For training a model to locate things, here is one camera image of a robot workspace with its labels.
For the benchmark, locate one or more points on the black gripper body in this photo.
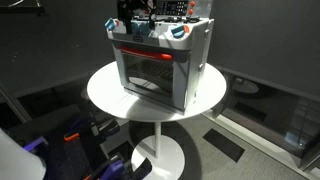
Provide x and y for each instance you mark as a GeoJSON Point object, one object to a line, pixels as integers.
{"type": "Point", "coordinates": [128, 7]}

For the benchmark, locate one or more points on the blue stove knob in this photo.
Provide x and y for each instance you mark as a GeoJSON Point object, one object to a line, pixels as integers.
{"type": "Point", "coordinates": [178, 31]}
{"type": "Point", "coordinates": [110, 24]}

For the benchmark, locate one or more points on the red round stove button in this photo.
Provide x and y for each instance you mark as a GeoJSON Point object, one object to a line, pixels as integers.
{"type": "Point", "coordinates": [192, 3]}
{"type": "Point", "coordinates": [190, 11]}

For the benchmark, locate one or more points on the grey white toy stove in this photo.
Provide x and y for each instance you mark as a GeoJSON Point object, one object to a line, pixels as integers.
{"type": "Point", "coordinates": [196, 50]}

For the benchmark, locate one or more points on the black keypad panel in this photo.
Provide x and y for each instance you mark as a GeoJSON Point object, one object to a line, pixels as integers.
{"type": "Point", "coordinates": [173, 6]}

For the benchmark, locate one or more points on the black burner grate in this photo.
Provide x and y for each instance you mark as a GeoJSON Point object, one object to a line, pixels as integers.
{"type": "Point", "coordinates": [181, 19]}

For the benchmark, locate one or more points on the grey oven door with window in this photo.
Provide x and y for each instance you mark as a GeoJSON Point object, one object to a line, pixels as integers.
{"type": "Point", "coordinates": [150, 75]}

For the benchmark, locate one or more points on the black shelf bar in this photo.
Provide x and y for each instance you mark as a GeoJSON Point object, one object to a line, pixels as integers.
{"type": "Point", "coordinates": [23, 9]}

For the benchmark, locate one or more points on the orange clip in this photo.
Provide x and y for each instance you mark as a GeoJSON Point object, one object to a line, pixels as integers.
{"type": "Point", "coordinates": [71, 136]}

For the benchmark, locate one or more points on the dark framed glass partition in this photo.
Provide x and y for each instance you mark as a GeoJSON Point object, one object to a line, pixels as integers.
{"type": "Point", "coordinates": [276, 110]}

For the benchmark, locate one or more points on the white rounded plastic cover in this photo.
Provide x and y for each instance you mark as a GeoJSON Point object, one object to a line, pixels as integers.
{"type": "Point", "coordinates": [16, 160]}

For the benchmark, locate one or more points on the white round pedestal table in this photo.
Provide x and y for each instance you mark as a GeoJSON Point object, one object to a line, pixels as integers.
{"type": "Point", "coordinates": [110, 93]}

